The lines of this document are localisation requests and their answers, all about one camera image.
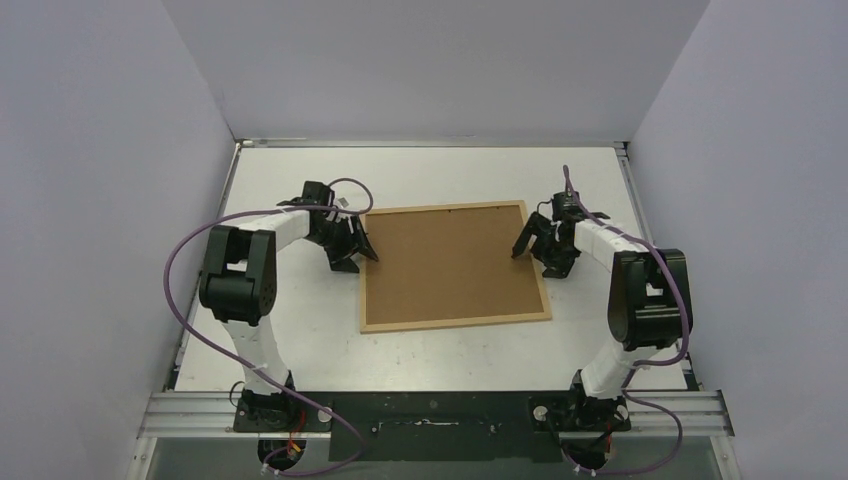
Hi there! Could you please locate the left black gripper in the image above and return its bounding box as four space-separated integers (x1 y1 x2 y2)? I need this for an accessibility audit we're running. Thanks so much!
307 216 377 273

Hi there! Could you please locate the wooden picture frame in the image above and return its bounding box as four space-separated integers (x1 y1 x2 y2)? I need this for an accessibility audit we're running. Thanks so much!
358 199 554 335

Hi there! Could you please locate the brown backing board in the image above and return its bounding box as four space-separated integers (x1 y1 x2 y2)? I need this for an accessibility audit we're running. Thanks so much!
364 205 546 327

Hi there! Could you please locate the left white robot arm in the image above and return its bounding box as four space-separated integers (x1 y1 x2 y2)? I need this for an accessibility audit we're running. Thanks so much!
199 181 378 431

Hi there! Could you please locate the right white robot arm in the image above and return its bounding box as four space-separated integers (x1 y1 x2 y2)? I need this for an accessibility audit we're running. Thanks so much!
511 192 693 429

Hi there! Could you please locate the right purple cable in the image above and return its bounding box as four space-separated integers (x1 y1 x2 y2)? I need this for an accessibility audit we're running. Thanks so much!
561 164 692 478

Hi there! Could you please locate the purple cable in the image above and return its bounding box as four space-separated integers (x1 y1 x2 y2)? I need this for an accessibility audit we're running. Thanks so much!
162 177 376 480
561 164 692 478

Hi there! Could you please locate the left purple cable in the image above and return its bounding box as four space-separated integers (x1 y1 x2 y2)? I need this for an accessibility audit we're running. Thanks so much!
162 177 376 480

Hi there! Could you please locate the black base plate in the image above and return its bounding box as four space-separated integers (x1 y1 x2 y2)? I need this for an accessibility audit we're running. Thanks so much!
232 390 631 468

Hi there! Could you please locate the aluminium rail front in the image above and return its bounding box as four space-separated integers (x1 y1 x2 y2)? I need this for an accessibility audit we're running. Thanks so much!
138 391 236 439

